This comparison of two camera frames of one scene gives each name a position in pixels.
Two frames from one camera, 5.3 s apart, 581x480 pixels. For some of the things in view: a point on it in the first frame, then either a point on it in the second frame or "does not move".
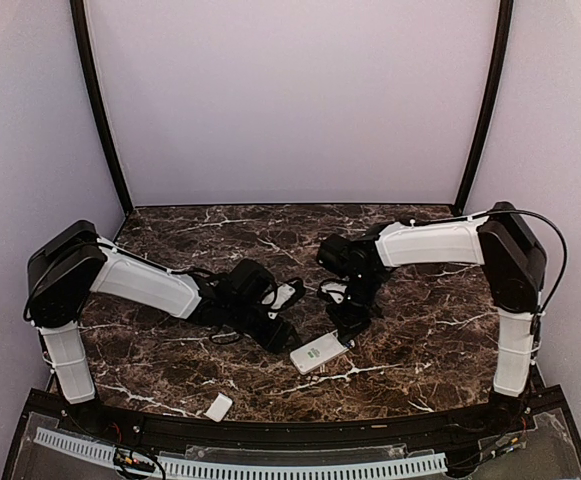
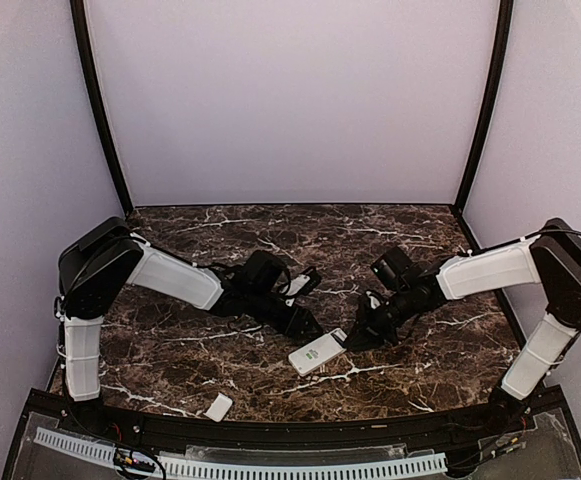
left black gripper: [274, 340] -> [293, 326]
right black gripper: [348, 326] -> [367, 329]
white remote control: [318, 353] does not move
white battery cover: [219, 408] does not move
